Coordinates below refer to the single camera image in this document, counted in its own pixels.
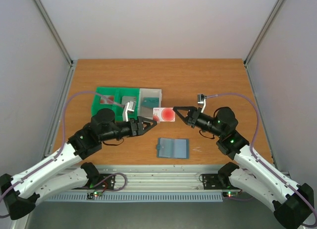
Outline aluminium front rail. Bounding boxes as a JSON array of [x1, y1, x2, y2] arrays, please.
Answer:
[[22, 164, 295, 192]]

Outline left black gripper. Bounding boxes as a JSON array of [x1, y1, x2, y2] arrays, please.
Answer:
[[101, 116, 158, 142]]

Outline right aluminium frame post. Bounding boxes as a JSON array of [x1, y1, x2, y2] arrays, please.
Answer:
[[243, 0, 291, 66]]

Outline green bin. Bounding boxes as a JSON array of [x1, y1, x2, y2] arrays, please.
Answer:
[[113, 88, 140, 121], [91, 87, 116, 115]]

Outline grey slotted cable duct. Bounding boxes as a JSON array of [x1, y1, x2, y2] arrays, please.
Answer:
[[47, 192, 223, 203]]

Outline left aluminium frame post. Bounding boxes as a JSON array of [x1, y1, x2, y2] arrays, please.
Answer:
[[27, 0, 75, 66]]

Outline middle green bin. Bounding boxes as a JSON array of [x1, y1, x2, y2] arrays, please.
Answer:
[[113, 88, 140, 121]]

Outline teal card in bin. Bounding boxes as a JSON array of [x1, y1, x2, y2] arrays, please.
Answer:
[[141, 97, 160, 109]]

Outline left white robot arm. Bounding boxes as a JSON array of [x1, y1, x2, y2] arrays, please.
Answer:
[[0, 109, 157, 220]]

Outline white translucent bin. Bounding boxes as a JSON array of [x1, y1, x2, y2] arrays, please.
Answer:
[[137, 88, 162, 119]]

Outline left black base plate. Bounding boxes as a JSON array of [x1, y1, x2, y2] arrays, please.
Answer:
[[85, 173, 115, 190]]

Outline grey white card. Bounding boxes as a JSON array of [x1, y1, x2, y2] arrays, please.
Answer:
[[121, 96, 137, 105]]

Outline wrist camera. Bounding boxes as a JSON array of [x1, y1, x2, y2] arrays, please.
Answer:
[[197, 94, 207, 113], [122, 101, 137, 122]]

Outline aluminium frame post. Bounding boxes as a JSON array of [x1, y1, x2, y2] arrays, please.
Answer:
[[243, 0, 291, 66], [27, 0, 75, 66]]

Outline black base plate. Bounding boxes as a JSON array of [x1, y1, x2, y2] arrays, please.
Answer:
[[199, 173, 240, 191], [85, 173, 115, 190]]

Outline left small circuit board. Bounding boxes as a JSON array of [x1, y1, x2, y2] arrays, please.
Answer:
[[87, 191, 103, 200]]

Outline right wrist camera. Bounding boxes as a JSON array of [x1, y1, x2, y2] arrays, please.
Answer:
[[197, 94, 207, 113]]

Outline right small circuit board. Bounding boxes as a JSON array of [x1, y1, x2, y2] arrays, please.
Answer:
[[222, 191, 240, 198]]

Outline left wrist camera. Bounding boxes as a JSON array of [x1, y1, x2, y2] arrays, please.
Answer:
[[122, 101, 137, 122]]

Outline left green bin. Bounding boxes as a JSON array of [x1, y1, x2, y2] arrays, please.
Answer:
[[91, 87, 116, 115]]

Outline small circuit board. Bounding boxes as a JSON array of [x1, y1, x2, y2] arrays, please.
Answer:
[[222, 191, 240, 198], [87, 191, 103, 200]]

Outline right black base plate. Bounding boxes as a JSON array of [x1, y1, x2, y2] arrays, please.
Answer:
[[199, 173, 240, 191]]

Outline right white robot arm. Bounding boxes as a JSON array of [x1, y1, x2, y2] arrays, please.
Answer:
[[173, 107, 317, 229]]

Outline teal leather card holder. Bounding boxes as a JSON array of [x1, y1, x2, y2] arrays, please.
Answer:
[[156, 138, 189, 159]]

